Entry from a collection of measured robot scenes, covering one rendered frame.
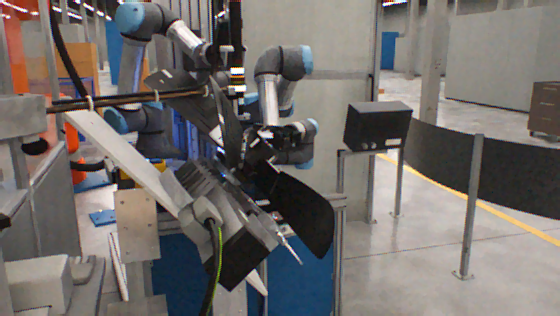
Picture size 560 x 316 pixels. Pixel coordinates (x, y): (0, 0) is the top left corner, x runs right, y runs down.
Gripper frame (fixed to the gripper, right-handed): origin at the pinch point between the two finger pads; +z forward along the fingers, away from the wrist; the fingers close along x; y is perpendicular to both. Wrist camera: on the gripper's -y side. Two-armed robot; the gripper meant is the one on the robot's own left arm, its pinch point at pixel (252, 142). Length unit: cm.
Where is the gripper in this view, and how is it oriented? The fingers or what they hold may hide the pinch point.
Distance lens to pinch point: 143.0
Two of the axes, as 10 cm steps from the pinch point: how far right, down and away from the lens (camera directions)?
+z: -5.8, 2.2, -7.9
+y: 8.1, 2.5, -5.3
